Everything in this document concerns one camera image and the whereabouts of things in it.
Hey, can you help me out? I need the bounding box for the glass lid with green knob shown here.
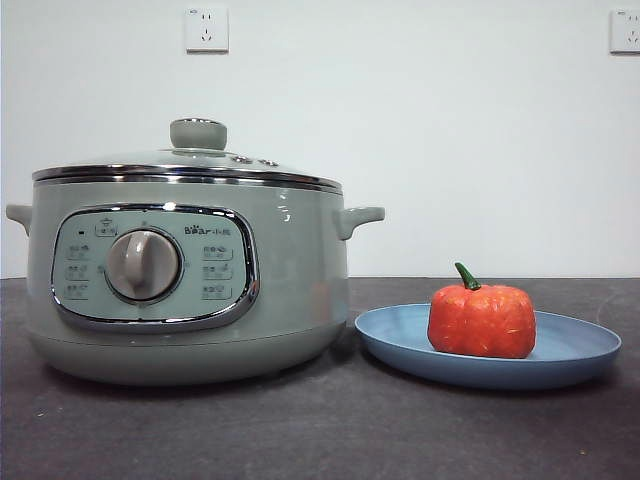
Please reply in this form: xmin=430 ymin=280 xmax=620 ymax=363
xmin=31 ymin=117 xmax=346 ymax=194

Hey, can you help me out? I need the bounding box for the pale green electric steamer pot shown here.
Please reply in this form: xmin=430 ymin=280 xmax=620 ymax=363
xmin=4 ymin=174 xmax=387 ymax=386

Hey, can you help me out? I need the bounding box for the blue plate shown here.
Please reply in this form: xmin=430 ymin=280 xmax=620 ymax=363
xmin=353 ymin=302 xmax=624 ymax=391

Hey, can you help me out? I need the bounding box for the white wall socket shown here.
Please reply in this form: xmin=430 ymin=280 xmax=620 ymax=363
xmin=608 ymin=8 xmax=640 ymax=55
xmin=184 ymin=6 xmax=230 ymax=54

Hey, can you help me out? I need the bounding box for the orange pumpkin with green stem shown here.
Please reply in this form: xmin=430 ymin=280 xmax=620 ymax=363
xmin=426 ymin=261 xmax=538 ymax=360

